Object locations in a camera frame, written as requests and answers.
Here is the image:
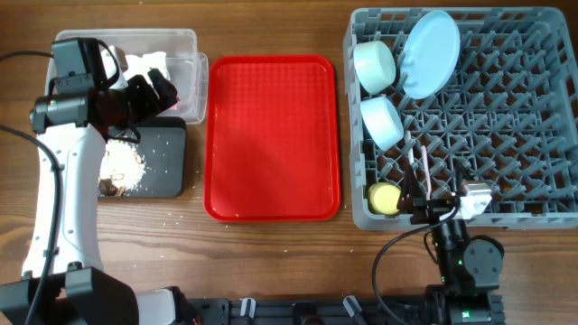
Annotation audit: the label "light blue plate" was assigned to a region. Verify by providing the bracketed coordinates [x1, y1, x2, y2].
[399, 10, 461, 99]

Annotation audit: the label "light blue bowl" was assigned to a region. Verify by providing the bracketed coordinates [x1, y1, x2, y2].
[360, 97, 404, 151]

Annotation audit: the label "cream plastic spoon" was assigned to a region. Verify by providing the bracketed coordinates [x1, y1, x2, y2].
[404, 130, 415, 167]

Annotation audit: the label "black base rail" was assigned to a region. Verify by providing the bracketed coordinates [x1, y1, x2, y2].
[180, 295, 505, 325]

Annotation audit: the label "red serving tray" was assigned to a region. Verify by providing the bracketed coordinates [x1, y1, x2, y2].
[203, 54, 341, 223]

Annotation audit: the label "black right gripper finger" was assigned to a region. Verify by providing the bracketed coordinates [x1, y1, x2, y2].
[453, 160, 472, 194]
[396, 162, 423, 214]

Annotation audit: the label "rice and food scraps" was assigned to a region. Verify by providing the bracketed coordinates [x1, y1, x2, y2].
[98, 140, 145, 197]

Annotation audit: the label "pink plastic fork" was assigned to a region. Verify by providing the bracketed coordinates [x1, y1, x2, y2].
[421, 145, 433, 200]

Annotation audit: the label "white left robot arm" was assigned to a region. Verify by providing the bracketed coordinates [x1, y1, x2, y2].
[1, 38, 198, 324]

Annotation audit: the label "green bowl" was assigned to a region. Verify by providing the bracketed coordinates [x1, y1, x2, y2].
[353, 41, 396, 95]

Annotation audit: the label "red snack wrapper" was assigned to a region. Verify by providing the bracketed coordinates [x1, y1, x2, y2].
[170, 102, 180, 112]

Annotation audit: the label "crumpled white tissue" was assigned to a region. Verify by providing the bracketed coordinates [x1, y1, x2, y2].
[101, 46, 171, 88]

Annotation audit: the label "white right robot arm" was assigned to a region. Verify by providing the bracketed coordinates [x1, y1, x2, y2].
[397, 164, 505, 324]

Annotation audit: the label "black food waste tray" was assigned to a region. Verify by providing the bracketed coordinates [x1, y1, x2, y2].
[97, 116, 188, 199]

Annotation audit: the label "yellow plastic cup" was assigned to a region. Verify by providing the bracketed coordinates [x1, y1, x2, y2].
[368, 182, 401, 216]

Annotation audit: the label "clear plastic bin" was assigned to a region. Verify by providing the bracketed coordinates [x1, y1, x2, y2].
[56, 29, 209, 125]

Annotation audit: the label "grey dishwasher rack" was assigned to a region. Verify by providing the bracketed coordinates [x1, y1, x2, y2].
[343, 7, 577, 231]

